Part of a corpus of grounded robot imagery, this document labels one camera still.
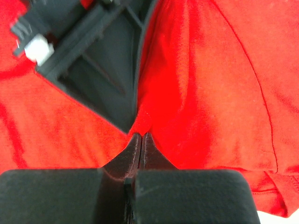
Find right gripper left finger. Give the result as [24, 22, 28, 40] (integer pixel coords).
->
[0, 134, 142, 224]

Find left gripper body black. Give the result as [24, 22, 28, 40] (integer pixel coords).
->
[9, 0, 122, 68]

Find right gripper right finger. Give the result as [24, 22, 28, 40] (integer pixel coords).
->
[127, 133, 260, 224]

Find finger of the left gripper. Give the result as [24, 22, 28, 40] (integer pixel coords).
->
[36, 0, 157, 133]

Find red t shirt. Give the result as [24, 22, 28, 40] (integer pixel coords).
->
[0, 0, 299, 217]

